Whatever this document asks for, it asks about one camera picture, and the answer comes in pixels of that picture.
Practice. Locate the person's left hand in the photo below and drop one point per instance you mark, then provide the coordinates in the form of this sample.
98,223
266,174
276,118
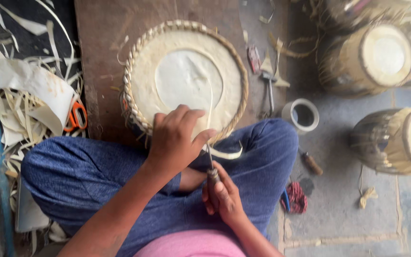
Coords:
173,142

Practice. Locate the person's right hand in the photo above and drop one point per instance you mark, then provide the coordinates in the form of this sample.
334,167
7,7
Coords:
225,200

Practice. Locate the drum with braided rim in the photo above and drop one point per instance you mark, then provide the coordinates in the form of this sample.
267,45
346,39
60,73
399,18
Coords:
186,76

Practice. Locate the cut strip of drum skin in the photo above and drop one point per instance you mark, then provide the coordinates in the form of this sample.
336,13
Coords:
214,142

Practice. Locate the person's pink shirt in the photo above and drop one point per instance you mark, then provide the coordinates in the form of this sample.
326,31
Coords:
191,244

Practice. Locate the person's blue trousers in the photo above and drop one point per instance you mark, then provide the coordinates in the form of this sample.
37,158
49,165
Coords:
120,178

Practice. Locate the red rag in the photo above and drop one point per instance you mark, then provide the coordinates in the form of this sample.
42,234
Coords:
295,197

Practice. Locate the brown wooden board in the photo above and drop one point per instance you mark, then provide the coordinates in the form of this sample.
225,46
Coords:
162,53

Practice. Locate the small metal hammer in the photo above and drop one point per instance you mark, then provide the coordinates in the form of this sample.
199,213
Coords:
269,89

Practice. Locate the small red packet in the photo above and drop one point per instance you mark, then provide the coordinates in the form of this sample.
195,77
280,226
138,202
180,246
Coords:
253,59

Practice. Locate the pile of hide scraps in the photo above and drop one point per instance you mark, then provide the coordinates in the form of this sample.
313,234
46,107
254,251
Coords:
30,107

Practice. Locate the large curled hide sheet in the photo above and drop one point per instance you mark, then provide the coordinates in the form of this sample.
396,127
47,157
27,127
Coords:
27,87

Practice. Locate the grey flat board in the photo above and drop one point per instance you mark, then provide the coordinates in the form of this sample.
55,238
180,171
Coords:
30,210

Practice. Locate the laced wooden drum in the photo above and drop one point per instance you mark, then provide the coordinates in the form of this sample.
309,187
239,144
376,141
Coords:
369,59
362,10
394,141

